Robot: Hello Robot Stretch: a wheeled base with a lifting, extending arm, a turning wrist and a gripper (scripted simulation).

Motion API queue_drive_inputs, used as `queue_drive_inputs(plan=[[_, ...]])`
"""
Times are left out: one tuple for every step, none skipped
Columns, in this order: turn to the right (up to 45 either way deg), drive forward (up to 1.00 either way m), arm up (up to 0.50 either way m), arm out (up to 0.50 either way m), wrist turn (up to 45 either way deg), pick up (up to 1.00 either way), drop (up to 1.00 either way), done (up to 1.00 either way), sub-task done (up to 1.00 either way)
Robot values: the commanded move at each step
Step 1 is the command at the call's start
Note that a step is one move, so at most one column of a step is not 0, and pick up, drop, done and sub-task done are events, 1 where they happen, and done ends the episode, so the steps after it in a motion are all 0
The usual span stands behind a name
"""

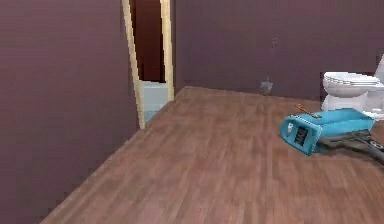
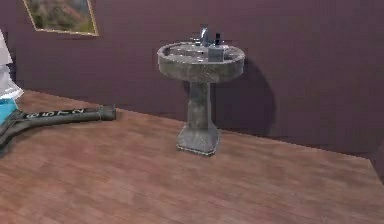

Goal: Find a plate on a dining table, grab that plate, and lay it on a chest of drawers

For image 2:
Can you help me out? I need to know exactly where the grey soap dispenser bottle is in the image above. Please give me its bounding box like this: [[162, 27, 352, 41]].
[[207, 32, 226, 63]]

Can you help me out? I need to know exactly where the silver sink faucet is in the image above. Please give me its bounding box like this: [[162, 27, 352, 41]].
[[191, 26, 212, 48]]

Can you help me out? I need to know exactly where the gold framed landscape picture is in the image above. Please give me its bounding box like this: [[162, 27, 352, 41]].
[[22, 0, 100, 37]]

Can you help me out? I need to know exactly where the blue cloth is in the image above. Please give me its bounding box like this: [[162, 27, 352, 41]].
[[0, 97, 19, 126]]

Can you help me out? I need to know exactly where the grey stone pedestal sink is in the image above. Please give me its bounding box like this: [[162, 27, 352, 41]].
[[157, 41, 246, 157]]

